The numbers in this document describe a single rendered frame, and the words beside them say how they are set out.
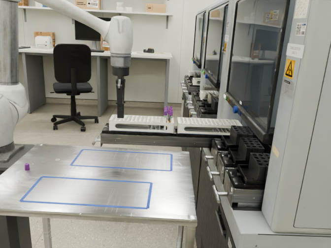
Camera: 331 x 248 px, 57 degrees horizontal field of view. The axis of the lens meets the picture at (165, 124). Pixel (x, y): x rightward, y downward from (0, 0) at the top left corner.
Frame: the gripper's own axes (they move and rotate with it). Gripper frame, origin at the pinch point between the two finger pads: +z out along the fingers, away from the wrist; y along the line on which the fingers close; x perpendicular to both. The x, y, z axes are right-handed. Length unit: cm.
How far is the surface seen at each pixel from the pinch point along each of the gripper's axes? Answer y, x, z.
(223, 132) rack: -4.5, -48.2, 7.2
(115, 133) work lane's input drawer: -5.7, 1.4, 9.5
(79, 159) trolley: -38.0, 9.7, 8.0
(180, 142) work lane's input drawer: -6.8, -28.3, 12.3
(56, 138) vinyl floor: 192, 98, 90
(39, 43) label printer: 308, 155, -8
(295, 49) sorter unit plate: -59, -51, -34
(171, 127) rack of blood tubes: -5.1, -23.7, 5.7
